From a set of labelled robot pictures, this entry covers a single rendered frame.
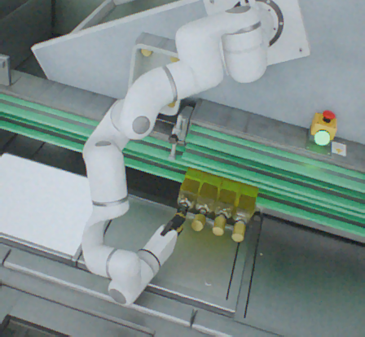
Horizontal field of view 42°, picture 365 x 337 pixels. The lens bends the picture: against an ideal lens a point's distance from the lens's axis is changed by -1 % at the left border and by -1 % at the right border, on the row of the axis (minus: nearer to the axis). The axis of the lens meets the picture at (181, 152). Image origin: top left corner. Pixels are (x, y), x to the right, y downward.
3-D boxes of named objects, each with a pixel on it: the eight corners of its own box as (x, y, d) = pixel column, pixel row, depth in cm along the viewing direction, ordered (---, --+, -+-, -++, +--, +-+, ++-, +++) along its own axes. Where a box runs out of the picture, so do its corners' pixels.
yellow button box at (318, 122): (309, 128, 157) (307, 141, 151) (316, 109, 152) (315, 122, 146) (329, 133, 156) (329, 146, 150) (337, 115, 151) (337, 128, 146)
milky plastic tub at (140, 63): (134, 90, 165) (125, 103, 158) (141, 31, 151) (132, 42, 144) (182, 104, 163) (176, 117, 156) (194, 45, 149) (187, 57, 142)
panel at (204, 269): (2, 155, 168) (-58, 222, 142) (2, 149, 166) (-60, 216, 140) (250, 231, 159) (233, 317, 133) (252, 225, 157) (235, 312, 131)
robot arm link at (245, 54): (234, 64, 126) (226, 90, 113) (226, 15, 119) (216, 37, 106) (271, 60, 123) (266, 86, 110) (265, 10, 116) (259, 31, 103)
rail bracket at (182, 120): (173, 143, 158) (162, 166, 148) (181, 101, 147) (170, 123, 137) (182, 146, 157) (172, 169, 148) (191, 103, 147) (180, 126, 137)
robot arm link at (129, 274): (91, 259, 112) (123, 267, 107) (118, 231, 120) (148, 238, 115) (109, 304, 119) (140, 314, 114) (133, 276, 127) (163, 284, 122)
